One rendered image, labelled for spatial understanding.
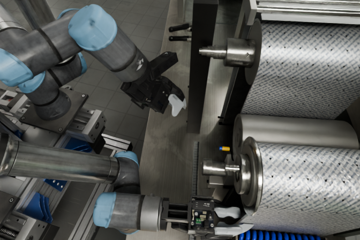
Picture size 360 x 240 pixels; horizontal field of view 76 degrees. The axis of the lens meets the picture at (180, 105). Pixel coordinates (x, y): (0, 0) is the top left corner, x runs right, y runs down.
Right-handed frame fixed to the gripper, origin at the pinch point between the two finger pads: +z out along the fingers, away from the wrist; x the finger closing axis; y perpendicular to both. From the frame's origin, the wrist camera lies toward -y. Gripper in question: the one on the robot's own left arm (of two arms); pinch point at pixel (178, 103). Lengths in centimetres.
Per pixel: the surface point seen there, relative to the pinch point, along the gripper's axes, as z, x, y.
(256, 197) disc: -9.4, 29.4, 18.1
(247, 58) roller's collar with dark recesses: -11.3, 20.6, -8.4
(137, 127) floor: 92, -96, -9
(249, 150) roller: -8.1, 25.7, 10.4
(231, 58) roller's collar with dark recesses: -12.7, 17.7, -7.3
